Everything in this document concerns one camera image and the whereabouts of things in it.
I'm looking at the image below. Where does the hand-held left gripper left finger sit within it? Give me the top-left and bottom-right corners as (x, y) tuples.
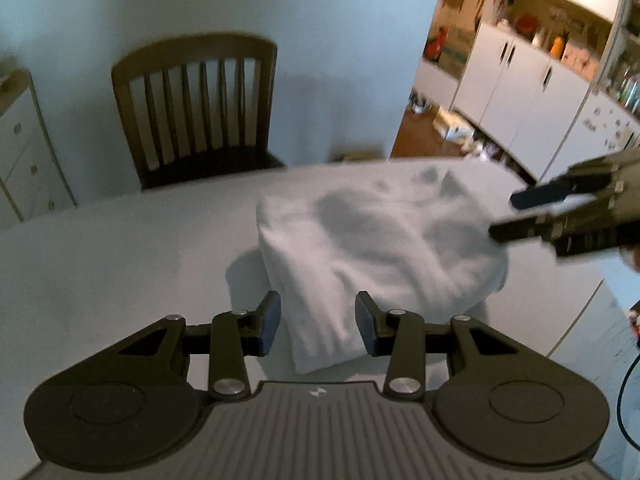
(117, 290), (282, 402)

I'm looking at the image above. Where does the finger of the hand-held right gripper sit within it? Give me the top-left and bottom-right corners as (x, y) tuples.
(510, 179), (572, 212)
(489, 217), (557, 245)

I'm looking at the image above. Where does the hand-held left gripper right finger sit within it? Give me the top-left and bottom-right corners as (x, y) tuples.
(355, 290), (521, 402)

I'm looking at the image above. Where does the white letter print T-shirt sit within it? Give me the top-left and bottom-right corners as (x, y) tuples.
(255, 167), (511, 376)

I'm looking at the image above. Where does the white cabinet with stickers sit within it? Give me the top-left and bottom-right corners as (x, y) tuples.
(537, 91), (640, 186)

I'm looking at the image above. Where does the white two-door cabinet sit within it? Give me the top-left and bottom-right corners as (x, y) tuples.
(450, 22), (596, 181)

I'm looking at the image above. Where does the white cardboard box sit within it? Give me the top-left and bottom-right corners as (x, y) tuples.
(432, 106), (473, 141)

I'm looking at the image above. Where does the green bottle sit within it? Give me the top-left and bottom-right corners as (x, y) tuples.
(617, 67), (639, 106)

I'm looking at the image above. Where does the white carton box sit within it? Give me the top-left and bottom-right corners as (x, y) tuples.
(562, 42), (601, 78)

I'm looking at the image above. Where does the white low shelf cabinet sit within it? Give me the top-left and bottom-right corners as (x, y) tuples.
(412, 57), (461, 106)

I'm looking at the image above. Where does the table with white cloth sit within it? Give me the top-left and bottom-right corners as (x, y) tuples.
(0, 157), (608, 480)

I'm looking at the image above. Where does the green print cardboard box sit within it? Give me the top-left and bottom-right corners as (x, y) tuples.
(440, 27), (473, 78)

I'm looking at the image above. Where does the red bag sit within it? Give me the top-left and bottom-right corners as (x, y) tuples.
(424, 25), (448, 58)

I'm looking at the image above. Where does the brown wooden slat-back chair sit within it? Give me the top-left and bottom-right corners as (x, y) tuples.
(111, 33), (287, 192)

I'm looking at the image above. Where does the wooden white drawer cabinet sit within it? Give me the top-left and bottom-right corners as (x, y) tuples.
(0, 67), (78, 228)

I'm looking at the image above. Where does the black cable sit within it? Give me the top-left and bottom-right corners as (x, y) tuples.
(616, 350), (640, 458)

